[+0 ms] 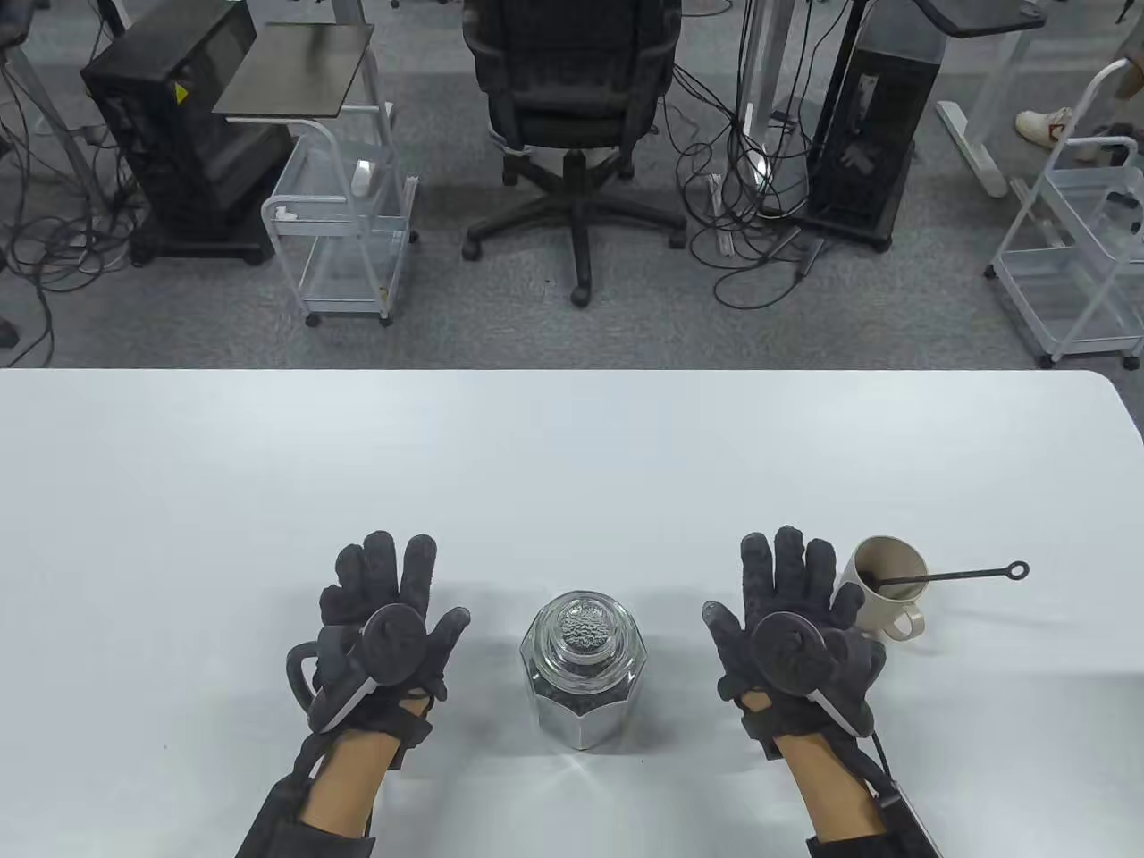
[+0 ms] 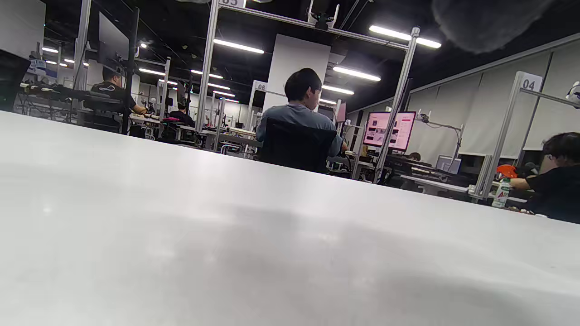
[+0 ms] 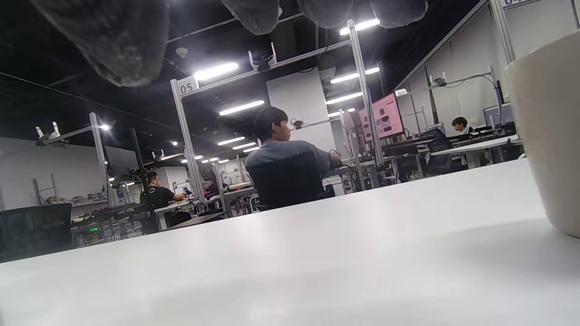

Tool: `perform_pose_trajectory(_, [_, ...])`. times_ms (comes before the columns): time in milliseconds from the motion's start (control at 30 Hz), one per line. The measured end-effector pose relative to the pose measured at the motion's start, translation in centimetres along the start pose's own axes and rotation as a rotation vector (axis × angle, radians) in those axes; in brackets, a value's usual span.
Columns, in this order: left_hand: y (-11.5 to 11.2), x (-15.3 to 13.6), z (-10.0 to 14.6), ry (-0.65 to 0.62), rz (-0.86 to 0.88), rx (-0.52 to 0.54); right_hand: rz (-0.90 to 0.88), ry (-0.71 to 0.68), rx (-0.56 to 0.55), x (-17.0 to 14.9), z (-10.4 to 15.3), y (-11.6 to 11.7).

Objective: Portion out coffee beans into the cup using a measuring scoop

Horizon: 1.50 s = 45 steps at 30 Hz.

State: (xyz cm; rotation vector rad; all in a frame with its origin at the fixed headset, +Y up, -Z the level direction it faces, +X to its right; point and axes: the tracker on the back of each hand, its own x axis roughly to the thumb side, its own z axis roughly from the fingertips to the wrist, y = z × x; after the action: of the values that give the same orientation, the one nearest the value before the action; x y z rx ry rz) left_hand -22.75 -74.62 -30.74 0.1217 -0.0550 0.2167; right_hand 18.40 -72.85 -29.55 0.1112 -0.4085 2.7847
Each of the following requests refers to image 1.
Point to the grey round stand base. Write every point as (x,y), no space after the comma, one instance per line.
(786,170)

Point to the black measuring scoop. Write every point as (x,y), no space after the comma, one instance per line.
(869,582)

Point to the white power strip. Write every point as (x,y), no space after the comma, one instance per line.
(718,201)

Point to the black office chair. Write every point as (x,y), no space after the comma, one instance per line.
(572,89)

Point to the black round tracking controller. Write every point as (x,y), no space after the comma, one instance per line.
(393,643)
(786,651)

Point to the person's left hand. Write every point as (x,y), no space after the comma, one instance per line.
(393,572)

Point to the person's right forearm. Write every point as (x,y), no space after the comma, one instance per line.
(836,791)

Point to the clear glass jar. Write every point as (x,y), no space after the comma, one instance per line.
(585,724)

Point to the clear glass jar lid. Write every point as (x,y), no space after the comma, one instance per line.
(585,626)

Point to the grey desk leg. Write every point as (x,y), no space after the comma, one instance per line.
(54,116)

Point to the white desk foot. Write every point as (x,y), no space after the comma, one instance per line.
(970,138)

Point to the person's right hand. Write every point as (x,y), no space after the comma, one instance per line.
(786,572)

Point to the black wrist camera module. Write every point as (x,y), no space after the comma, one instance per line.
(411,742)
(760,737)

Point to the black armband sensor unit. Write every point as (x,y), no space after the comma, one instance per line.
(903,822)
(268,831)

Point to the white desk column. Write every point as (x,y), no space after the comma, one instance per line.
(760,54)

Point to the black computer tower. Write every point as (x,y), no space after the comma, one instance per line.
(179,134)
(880,134)

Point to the black stand tray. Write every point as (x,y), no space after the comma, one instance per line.
(983,16)

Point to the person's left forearm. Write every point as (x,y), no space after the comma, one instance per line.
(344,786)

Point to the white cart with brown top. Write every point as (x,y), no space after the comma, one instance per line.
(295,71)

